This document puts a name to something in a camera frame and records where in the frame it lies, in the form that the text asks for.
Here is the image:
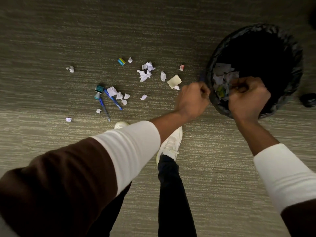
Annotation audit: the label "pale yellow sticky note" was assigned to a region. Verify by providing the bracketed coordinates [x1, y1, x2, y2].
[167, 74, 182, 90]

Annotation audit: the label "person's left hand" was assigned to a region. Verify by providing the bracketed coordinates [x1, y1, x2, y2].
[175, 81, 211, 120]

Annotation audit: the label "black round object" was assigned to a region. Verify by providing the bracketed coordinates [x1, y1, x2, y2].
[300, 93, 316, 108]

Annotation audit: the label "pile of mixed paper waste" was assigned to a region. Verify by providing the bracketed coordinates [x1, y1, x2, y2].
[213, 63, 240, 102]

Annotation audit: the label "person's right hand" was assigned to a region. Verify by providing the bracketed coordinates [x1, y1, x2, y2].
[228, 76, 271, 122]

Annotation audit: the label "person's left forearm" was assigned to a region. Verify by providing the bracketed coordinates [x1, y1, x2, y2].
[91, 107, 193, 196]

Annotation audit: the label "black trouser leg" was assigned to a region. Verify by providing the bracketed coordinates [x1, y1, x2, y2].
[158, 155, 198, 237]
[85, 182, 133, 237]

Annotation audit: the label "scattered crumpled white paper scraps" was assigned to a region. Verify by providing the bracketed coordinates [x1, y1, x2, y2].
[65, 56, 181, 122]

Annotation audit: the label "black bag lined trash bin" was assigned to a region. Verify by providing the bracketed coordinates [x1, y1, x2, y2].
[206, 23, 304, 120]

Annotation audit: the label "person's right forearm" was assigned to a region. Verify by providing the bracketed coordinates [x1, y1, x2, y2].
[233, 116, 316, 215]

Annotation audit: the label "blue pen with teal cap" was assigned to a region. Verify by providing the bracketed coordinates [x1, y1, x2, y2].
[94, 93, 111, 122]

